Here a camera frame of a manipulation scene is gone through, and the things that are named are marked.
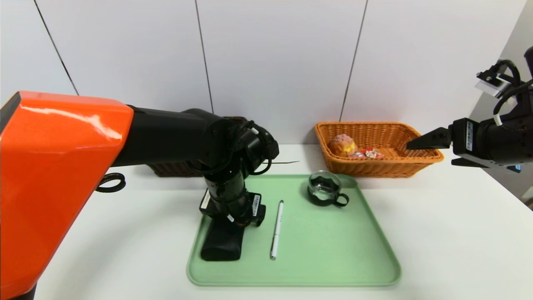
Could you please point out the light green plastic tray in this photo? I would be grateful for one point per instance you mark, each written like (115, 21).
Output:
(333, 258)

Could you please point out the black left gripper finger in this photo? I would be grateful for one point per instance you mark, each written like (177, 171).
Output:
(259, 222)

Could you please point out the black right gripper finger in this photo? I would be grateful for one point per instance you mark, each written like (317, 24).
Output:
(464, 161)
(437, 139)

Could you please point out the black glasses case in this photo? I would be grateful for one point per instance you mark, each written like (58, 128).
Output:
(222, 246)

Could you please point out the red milk carton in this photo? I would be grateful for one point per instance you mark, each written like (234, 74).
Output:
(368, 154)

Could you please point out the white pen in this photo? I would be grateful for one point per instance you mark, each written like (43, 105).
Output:
(277, 231)

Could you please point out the golden bread bun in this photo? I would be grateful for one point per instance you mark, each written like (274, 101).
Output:
(342, 146)

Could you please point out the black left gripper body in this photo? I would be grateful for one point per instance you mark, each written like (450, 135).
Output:
(231, 210)

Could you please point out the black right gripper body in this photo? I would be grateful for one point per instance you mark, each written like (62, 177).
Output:
(465, 136)

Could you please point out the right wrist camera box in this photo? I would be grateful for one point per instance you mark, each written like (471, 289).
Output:
(493, 85)

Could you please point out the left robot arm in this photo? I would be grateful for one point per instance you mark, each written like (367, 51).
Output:
(166, 133)

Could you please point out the orange wicker basket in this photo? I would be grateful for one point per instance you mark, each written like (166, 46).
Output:
(374, 168)

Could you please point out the dark brown wicker basket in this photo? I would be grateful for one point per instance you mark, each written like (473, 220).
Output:
(175, 170)

